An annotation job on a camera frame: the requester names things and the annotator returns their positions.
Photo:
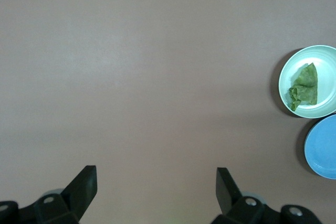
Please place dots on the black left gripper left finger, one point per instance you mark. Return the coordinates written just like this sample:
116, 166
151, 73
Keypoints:
84, 190

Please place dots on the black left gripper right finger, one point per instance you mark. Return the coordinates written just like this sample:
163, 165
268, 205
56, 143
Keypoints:
225, 195

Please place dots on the green lettuce leaf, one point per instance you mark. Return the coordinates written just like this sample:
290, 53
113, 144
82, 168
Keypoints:
305, 85

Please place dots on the blue round plate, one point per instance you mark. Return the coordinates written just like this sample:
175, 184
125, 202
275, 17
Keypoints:
324, 148

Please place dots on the mint green round plate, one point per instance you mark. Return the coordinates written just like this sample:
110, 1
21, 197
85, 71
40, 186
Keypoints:
323, 58

